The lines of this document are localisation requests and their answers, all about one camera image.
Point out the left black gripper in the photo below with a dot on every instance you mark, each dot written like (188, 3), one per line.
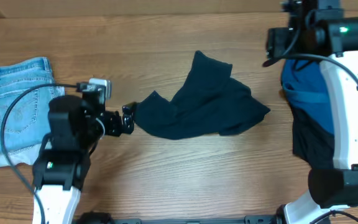
(126, 119)

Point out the dark navy shirt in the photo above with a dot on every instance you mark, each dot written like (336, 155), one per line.
(210, 101)

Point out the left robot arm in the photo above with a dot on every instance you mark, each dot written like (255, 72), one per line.
(76, 126)

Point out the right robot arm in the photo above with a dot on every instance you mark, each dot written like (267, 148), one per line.
(318, 31)

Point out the folded light blue jeans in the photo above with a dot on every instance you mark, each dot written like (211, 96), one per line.
(27, 122)

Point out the blue crumpled shirt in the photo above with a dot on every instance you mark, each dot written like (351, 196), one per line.
(307, 94)

